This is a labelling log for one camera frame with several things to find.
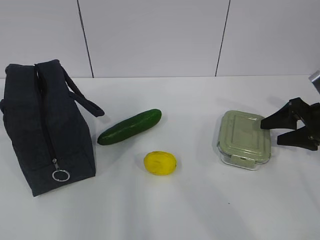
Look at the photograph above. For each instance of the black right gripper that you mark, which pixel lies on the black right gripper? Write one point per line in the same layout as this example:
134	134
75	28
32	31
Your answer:
307	137

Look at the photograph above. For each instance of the green cucumber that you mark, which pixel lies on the green cucumber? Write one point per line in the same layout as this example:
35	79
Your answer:
130	127

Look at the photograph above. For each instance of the dark blue lunch bag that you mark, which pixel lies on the dark blue lunch bag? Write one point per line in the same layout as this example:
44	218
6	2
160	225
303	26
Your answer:
49	135

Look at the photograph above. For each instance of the glass container green lid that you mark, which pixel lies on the glass container green lid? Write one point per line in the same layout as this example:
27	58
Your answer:
241	141

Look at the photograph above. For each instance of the yellow lemon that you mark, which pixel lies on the yellow lemon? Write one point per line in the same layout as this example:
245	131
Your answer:
160	163

